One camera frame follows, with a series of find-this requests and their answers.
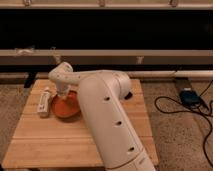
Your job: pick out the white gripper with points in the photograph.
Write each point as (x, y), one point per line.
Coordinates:
(62, 90)

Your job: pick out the orange ceramic bowl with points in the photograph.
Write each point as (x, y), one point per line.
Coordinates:
(65, 107)

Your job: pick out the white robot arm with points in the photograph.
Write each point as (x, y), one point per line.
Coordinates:
(99, 93)

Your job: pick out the white plastic bottle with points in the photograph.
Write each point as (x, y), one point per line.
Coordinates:
(43, 107)

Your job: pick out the wooden table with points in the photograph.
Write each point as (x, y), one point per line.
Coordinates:
(52, 143)

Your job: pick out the dark red snack packet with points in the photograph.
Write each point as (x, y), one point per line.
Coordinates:
(128, 96)

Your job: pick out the blue power adapter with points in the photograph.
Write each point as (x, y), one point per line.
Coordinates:
(189, 98)

